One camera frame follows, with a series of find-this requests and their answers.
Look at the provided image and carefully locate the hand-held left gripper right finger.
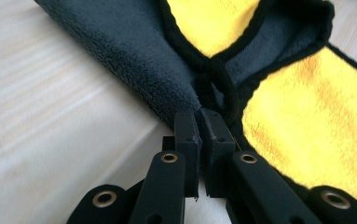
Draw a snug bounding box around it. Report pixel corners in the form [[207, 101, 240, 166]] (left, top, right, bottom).
[[199, 107, 238, 199]]

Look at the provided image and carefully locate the dark grey and yellow towel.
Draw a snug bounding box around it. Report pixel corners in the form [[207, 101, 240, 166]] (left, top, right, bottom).
[[34, 0, 357, 213]]

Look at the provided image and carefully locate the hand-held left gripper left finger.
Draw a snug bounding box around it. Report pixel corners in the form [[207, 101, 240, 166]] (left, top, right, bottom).
[[161, 108, 204, 199]]

